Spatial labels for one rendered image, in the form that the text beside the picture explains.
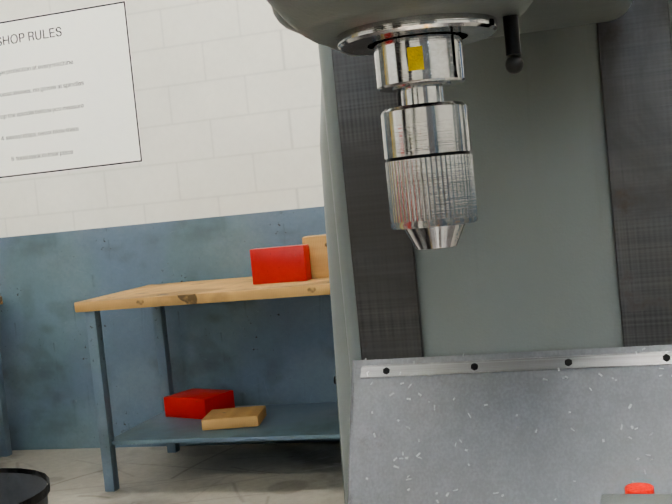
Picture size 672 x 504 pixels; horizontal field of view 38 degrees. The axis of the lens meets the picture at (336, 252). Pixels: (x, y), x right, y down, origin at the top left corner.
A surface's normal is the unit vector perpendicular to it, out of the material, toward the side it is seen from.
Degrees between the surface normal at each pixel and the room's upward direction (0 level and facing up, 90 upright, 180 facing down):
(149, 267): 90
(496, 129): 90
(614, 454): 62
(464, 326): 90
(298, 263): 90
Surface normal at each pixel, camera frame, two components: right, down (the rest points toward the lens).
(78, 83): -0.28, 0.07
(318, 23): -0.10, 0.99
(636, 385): -0.29, -0.36
